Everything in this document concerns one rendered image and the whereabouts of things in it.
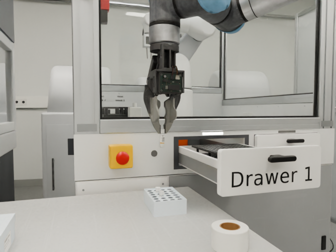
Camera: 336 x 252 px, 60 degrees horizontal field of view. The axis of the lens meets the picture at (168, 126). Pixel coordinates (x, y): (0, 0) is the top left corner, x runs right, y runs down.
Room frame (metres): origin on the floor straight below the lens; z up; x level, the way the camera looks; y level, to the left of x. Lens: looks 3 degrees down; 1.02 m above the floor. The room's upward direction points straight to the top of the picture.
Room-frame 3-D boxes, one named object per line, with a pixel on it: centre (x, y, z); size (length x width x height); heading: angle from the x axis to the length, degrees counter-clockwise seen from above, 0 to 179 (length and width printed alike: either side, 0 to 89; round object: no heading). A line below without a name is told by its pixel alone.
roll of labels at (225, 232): (0.54, -0.12, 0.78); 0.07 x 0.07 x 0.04
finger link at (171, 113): (0.72, -0.01, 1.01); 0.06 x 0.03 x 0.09; 16
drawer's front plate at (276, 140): (1.11, -0.46, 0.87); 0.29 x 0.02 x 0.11; 107
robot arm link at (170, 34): (0.72, 0.01, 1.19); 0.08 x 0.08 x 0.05
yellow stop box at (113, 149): (0.91, 0.15, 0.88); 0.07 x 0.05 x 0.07; 107
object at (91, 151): (1.49, -0.06, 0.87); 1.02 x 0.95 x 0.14; 107
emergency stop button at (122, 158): (0.88, 0.14, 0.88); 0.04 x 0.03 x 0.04; 107
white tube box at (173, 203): (0.76, 0.01, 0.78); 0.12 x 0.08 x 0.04; 16
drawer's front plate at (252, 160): (0.71, -0.26, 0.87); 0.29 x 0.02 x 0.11; 107
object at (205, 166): (0.91, -0.19, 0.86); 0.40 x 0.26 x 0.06; 17
